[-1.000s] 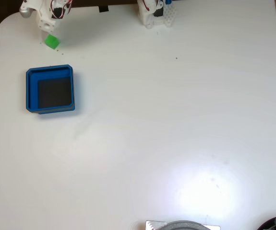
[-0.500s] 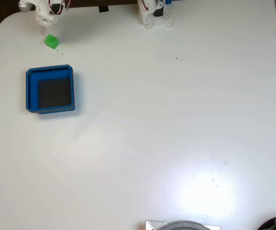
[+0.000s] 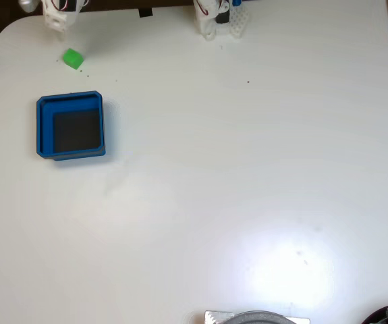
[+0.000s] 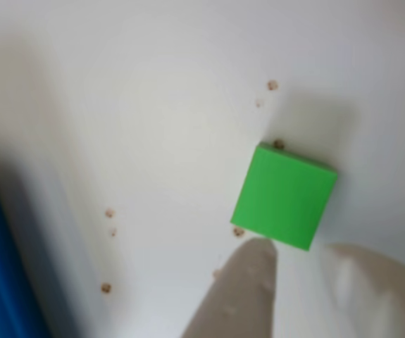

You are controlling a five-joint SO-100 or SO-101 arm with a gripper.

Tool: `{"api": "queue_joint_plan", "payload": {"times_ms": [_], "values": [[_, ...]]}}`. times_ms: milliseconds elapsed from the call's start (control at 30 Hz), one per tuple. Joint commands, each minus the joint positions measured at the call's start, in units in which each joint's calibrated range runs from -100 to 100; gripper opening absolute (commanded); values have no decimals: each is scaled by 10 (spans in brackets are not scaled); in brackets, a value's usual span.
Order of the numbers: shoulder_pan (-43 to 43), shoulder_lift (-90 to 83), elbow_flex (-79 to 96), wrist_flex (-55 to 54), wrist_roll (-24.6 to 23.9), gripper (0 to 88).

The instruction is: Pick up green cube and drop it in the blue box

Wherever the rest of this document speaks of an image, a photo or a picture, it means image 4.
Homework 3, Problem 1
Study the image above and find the green cube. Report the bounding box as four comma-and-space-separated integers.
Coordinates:
230, 142, 339, 252

